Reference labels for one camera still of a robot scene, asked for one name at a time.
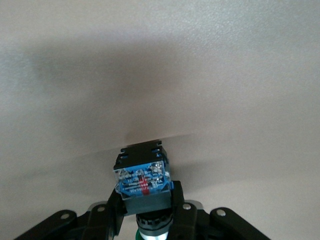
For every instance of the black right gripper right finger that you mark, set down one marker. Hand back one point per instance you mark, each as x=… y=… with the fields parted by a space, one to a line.
x=200 y=225

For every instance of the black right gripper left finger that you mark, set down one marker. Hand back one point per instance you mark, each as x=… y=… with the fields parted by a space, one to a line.
x=100 y=225

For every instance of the green push button switch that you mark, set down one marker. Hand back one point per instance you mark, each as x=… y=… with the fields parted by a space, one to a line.
x=142 y=180

